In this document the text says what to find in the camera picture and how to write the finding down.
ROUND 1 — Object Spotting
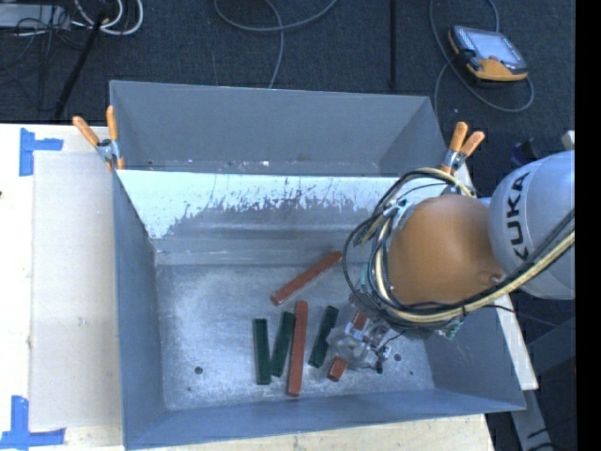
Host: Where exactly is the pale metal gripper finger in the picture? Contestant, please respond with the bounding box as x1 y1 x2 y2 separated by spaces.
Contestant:
333 322 362 364
359 328 382 368

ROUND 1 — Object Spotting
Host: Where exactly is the red-brown flat block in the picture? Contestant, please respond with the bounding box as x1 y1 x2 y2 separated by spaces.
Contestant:
270 250 344 307
326 309 368 383
285 300 310 398

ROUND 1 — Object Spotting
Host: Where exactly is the black cylinder on white bracket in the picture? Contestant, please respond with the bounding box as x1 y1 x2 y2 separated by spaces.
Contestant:
373 343 394 376

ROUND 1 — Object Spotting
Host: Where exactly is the grey metal bin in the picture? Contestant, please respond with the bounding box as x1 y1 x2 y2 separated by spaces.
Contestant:
108 80 528 451

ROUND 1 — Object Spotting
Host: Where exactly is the dark green flat block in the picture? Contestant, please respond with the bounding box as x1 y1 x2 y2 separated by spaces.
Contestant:
252 317 273 386
307 304 340 369
270 311 298 379

